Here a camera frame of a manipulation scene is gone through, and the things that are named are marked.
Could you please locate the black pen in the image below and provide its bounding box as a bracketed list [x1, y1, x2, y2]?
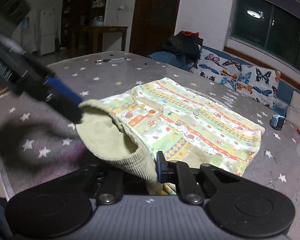
[95, 57, 127, 63]

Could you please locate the butterfly print pillow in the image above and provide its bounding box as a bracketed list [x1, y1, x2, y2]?
[190, 46, 281, 109]

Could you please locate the dark wooden shelf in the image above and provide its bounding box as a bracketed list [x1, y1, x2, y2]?
[60, 0, 107, 57]

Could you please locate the grey plain pillow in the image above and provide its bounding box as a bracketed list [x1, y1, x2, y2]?
[286, 91, 300, 127]

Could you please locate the dark clothes pile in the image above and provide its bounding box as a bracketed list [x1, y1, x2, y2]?
[160, 31, 204, 62]

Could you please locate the blue kids smartwatch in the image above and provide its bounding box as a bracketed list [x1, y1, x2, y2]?
[270, 114, 286, 131]

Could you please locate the white refrigerator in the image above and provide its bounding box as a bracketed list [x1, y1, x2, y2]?
[38, 10, 55, 55]

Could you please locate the blue sofa bench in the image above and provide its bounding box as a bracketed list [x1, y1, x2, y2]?
[148, 46, 300, 120]

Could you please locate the dark wooden side table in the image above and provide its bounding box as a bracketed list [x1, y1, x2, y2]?
[85, 26, 128, 53]

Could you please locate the colourful patterned child shirt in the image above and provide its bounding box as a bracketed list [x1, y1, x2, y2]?
[76, 78, 265, 194]

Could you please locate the dark wooden door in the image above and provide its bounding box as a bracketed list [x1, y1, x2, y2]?
[129, 0, 180, 56]

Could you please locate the dark window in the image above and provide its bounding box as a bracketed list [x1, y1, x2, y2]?
[231, 0, 300, 71]

